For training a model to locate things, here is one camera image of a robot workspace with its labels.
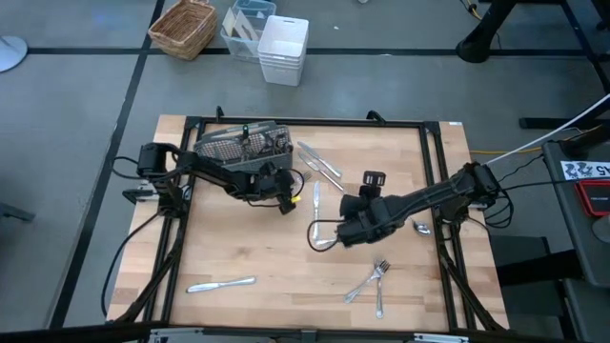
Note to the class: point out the black furniture leg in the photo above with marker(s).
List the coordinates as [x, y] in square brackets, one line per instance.
[14, 212]

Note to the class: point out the red and black device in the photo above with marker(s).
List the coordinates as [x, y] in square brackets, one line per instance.
[595, 197]

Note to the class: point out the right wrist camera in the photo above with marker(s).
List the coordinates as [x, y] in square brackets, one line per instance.
[374, 178]

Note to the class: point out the grey round stand base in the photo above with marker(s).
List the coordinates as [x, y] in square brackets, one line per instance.
[10, 52]

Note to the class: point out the wicker basket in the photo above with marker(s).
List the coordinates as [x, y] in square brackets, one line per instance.
[183, 28]

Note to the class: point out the grey mesh cutlery basket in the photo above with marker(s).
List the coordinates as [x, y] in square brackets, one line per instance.
[224, 147]

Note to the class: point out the silver fork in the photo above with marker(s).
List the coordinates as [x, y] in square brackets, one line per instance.
[362, 286]
[379, 295]
[307, 177]

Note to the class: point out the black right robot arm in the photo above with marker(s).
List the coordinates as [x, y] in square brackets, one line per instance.
[429, 195]

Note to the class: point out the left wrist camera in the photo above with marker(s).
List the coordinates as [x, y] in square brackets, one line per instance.
[288, 206]

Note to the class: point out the white printed label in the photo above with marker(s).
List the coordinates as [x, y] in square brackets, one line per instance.
[583, 170]

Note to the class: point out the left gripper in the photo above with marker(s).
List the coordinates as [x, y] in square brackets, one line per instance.
[276, 183]

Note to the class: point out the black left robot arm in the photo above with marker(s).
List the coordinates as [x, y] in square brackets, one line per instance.
[214, 171]

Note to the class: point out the black frame clamp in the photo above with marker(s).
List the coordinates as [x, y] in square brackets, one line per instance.
[376, 117]
[219, 113]

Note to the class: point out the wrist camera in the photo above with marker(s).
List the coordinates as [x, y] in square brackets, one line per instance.
[374, 178]
[288, 206]

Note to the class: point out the silver mount plate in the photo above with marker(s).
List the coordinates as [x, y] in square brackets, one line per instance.
[441, 338]

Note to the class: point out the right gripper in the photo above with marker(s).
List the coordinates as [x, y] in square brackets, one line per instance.
[367, 219]

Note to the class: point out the silver camera mount bar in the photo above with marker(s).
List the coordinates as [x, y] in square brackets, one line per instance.
[214, 336]

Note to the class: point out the grey side table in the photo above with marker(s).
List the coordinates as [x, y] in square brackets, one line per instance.
[572, 228]

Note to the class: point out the clear plastic bin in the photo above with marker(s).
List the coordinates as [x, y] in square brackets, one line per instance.
[238, 43]

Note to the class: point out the white plastic bin stack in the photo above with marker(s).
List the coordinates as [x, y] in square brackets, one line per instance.
[283, 52]

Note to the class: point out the silver spoon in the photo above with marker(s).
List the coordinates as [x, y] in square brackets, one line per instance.
[421, 228]

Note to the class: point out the black desk frame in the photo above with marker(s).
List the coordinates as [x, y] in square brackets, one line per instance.
[548, 123]

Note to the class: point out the black stand leg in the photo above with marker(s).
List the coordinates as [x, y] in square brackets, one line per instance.
[474, 50]

